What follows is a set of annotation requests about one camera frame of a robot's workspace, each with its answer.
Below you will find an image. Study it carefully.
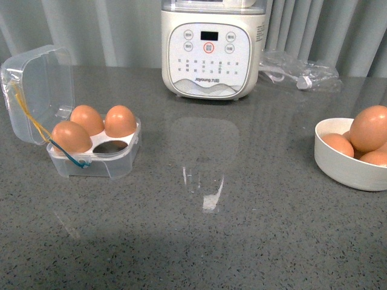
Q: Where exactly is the white power cable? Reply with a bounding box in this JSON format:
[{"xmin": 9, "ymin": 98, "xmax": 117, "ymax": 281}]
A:
[{"xmin": 259, "ymin": 68, "xmax": 312, "ymax": 90}]

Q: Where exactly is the brown egg bowl left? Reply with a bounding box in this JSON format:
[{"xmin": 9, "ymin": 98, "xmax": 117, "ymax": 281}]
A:
[{"xmin": 321, "ymin": 133, "xmax": 354, "ymax": 158}]

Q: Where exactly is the brown egg box back left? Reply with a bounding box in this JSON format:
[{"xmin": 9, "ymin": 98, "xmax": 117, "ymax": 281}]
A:
[{"xmin": 70, "ymin": 105, "xmax": 105, "ymax": 136}]

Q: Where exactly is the brown egg box front left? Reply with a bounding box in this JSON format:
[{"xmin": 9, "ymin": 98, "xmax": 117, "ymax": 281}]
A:
[{"xmin": 51, "ymin": 121, "xmax": 93, "ymax": 153}]

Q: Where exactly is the yellow blue string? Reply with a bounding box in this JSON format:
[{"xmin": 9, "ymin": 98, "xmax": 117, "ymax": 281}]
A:
[{"xmin": 11, "ymin": 82, "xmax": 91, "ymax": 169}]

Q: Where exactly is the brown egg box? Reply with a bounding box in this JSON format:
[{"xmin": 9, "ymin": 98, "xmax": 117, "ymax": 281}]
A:
[
  {"xmin": 70, "ymin": 105, "xmax": 105, "ymax": 136},
  {"xmin": 51, "ymin": 121, "xmax": 93, "ymax": 153},
  {"xmin": 105, "ymin": 105, "xmax": 137, "ymax": 138}
]

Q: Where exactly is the clear plastic egg box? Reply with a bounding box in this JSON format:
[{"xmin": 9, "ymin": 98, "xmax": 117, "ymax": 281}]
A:
[{"xmin": 1, "ymin": 45, "xmax": 141, "ymax": 179}]

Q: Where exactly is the white soy milk maker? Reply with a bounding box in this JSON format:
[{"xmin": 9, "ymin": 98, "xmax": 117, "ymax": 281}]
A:
[{"xmin": 161, "ymin": 1, "xmax": 267, "ymax": 100}]

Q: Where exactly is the brown egg box back right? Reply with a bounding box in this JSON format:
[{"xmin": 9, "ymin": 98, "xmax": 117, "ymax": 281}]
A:
[{"xmin": 105, "ymin": 105, "xmax": 137, "ymax": 138}]

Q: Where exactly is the brown egg bowl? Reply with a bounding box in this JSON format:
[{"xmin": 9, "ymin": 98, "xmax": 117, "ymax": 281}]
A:
[
  {"xmin": 342, "ymin": 131, "xmax": 351, "ymax": 142},
  {"xmin": 359, "ymin": 150, "xmax": 387, "ymax": 167},
  {"xmin": 321, "ymin": 133, "xmax": 354, "ymax": 158}
]

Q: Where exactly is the brown egg bowl front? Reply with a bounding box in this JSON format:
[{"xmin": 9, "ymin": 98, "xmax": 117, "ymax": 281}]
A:
[{"xmin": 359, "ymin": 150, "xmax": 387, "ymax": 167}]

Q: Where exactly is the white round bowl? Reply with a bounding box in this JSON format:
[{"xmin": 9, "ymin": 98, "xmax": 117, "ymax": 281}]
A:
[{"xmin": 314, "ymin": 118, "xmax": 386, "ymax": 192}]

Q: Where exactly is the brown egg bowl back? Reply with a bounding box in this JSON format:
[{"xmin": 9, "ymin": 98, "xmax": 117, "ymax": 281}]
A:
[{"xmin": 342, "ymin": 131, "xmax": 351, "ymax": 142}]

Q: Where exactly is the clear plastic bag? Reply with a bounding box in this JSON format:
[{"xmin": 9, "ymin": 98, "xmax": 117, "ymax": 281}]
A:
[{"xmin": 259, "ymin": 50, "xmax": 342, "ymax": 92}]

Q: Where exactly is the brown egg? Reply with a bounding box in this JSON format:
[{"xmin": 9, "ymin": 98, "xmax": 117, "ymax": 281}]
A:
[{"xmin": 350, "ymin": 105, "xmax": 386, "ymax": 152}]

